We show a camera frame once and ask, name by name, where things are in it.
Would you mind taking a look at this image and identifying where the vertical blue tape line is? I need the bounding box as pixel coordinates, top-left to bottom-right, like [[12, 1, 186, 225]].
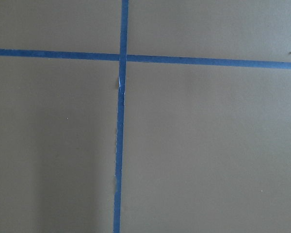
[[113, 0, 129, 233]]

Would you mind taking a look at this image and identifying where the horizontal blue tape line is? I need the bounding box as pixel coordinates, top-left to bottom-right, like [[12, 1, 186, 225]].
[[0, 49, 291, 69]]

